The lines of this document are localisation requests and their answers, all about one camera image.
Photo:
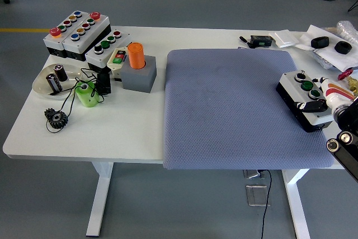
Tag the grey square block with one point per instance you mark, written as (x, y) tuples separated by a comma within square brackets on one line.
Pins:
[(137, 80)]

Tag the white table leg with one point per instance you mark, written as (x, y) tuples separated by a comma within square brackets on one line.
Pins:
[(102, 188), (296, 202)]

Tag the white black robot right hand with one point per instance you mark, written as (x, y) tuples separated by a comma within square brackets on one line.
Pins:
[(335, 93)]

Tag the grey four-button control box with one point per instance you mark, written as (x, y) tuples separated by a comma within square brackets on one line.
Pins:
[(93, 57), (293, 88)]

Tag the black metal gear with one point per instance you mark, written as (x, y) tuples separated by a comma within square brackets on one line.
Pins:
[(57, 120)]

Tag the shiny round dish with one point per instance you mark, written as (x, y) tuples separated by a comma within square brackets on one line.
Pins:
[(41, 88)]

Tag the white wall switch panel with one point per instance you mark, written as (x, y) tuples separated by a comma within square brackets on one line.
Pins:
[(283, 39)]

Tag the black marker pen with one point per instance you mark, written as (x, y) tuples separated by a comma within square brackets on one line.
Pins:
[(244, 39)]

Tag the metal floor socket box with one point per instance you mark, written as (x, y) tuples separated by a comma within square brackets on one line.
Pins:
[(257, 195)]

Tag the grey-blue textured mat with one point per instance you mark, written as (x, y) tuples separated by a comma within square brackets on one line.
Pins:
[(218, 96)]

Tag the clear plastic bag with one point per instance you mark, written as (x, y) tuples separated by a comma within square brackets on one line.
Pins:
[(321, 60)]

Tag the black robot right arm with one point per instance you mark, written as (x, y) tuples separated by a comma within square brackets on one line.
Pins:
[(348, 144)]

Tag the orange cylinder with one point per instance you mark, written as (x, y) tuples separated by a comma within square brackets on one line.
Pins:
[(136, 57)]

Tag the clear bubble wrap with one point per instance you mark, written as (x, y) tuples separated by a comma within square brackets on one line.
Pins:
[(348, 30)]

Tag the black cylindrical capacitor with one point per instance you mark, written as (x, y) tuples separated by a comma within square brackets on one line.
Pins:
[(54, 83), (60, 73)]

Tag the black meter box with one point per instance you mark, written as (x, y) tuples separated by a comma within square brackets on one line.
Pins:
[(260, 41)]

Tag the small black device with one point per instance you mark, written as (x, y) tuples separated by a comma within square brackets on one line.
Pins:
[(103, 82)]

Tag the grey six-button control box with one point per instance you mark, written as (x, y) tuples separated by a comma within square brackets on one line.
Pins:
[(73, 46), (51, 43)]

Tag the green plastic cylinder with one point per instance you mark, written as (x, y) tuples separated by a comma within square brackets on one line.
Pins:
[(87, 97)]

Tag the cream pendant switch box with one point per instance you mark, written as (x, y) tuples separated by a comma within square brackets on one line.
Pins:
[(113, 65)]

